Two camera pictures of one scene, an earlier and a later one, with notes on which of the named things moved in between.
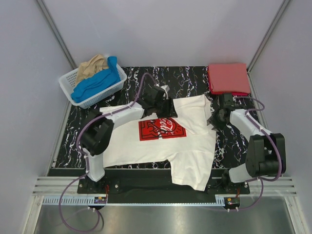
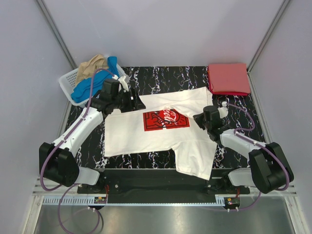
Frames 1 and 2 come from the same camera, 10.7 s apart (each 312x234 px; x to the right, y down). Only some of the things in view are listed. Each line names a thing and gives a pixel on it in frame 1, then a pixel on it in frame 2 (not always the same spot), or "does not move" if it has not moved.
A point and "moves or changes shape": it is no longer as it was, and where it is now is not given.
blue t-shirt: x=90 y=87 does not move
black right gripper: x=210 y=120 -> x=198 y=119
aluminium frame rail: x=57 y=186 does not move
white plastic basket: x=67 y=81 does not move
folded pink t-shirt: x=229 y=77 does not move
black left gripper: x=169 y=111 -> x=135 y=104
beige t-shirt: x=88 y=68 does not move
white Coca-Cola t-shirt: x=187 y=142 moves or changes shape
